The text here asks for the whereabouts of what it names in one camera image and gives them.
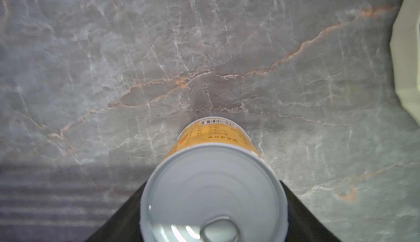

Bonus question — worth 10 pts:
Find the white pot saucer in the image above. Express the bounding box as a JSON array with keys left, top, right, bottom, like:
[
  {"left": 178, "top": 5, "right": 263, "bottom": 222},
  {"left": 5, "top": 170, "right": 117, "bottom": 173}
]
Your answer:
[{"left": 390, "top": 0, "right": 420, "bottom": 123}]

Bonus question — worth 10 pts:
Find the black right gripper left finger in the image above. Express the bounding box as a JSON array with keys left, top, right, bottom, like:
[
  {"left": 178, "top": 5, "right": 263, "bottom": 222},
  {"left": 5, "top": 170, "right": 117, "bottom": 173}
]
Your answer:
[{"left": 85, "top": 182, "right": 147, "bottom": 242}]

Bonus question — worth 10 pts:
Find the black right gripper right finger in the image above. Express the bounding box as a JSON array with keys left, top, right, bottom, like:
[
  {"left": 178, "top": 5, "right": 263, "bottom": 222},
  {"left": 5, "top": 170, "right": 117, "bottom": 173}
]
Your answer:
[{"left": 280, "top": 181, "right": 341, "bottom": 242}]

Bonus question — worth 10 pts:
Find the yellow corn can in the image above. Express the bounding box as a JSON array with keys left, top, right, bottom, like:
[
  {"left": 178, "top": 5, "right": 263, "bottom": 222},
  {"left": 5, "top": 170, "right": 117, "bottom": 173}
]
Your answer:
[{"left": 140, "top": 117, "right": 289, "bottom": 242}]

